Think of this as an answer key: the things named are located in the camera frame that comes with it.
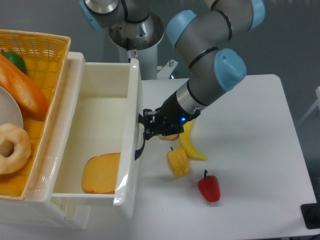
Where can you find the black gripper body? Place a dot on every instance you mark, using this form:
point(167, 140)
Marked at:
point(170, 118)

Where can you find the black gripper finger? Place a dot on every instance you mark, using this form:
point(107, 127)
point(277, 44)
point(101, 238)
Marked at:
point(149, 117)
point(150, 132)

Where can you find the white top drawer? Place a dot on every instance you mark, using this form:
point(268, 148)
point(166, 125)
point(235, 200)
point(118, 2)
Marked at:
point(105, 121)

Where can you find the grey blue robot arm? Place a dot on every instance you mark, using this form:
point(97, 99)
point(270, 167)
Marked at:
point(196, 39)

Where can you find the white drawer cabinet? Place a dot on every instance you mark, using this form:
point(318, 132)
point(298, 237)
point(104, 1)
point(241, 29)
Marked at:
point(40, 206)

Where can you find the round knotted bread roll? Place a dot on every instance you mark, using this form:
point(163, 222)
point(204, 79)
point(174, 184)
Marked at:
point(172, 137)

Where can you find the yellow banana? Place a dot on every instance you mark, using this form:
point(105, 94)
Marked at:
point(186, 143)

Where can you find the yellow bell pepper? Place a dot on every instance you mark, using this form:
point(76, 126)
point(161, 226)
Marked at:
point(178, 161)

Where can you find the toast bread slice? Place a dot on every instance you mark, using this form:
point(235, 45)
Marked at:
point(100, 174)

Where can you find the red bell pepper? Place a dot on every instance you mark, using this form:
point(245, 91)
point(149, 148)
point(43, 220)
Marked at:
point(209, 187)

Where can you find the orange baguette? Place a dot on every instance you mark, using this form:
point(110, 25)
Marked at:
point(25, 92)

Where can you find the yellow wicker basket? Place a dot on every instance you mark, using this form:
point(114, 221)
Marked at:
point(45, 56)

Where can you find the beige bagel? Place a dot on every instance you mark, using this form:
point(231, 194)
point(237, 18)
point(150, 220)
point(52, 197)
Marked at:
point(15, 148)

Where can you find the beige plate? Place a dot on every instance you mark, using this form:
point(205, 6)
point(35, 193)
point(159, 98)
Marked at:
point(9, 110)

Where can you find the green pepper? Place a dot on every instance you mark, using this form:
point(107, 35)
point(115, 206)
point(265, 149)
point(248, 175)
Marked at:
point(16, 60)

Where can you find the black device at edge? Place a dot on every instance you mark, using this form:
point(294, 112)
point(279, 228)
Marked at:
point(311, 215)

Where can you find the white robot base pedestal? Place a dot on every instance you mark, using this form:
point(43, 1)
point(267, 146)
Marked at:
point(140, 41)

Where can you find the white chair frame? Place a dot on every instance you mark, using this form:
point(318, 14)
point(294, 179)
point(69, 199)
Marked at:
point(315, 105)

